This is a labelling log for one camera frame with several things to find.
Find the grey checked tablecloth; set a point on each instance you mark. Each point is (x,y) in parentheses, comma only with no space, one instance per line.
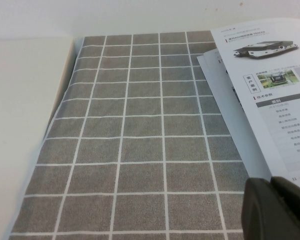
(140,150)

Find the white product catalogue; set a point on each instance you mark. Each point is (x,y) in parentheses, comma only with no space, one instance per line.
(277,125)

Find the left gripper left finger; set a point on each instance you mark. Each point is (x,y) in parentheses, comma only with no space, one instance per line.
(260,212)

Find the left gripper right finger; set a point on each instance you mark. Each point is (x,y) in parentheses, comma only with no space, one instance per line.
(297,200)

